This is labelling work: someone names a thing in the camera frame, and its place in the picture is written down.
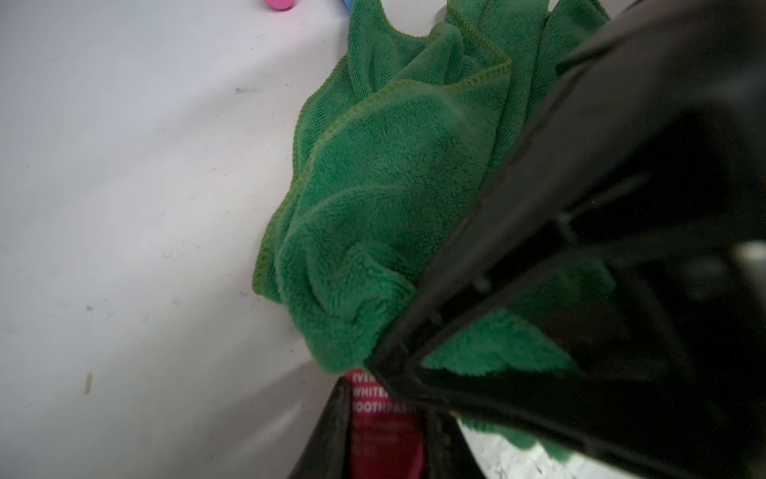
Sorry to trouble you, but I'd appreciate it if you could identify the light pink toothpaste tube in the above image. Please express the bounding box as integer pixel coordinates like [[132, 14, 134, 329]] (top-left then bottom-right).
[[265, 0, 295, 11]]

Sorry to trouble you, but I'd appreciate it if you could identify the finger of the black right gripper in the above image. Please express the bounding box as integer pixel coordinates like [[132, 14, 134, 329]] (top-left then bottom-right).
[[368, 1, 765, 478]]

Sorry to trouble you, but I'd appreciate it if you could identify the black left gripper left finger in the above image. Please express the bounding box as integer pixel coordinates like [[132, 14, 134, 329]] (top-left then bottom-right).
[[288, 376, 352, 479]]

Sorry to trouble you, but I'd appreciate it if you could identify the green microfibre cloth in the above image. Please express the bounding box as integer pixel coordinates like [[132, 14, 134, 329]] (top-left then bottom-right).
[[253, 1, 608, 373]]

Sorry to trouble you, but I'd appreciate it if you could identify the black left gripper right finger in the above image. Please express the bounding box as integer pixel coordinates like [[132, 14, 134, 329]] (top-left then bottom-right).
[[424, 410, 485, 479]]

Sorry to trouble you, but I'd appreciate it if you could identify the dark pink toothpaste tube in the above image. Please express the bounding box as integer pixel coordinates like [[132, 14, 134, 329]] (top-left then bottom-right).
[[344, 368, 425, 479]]

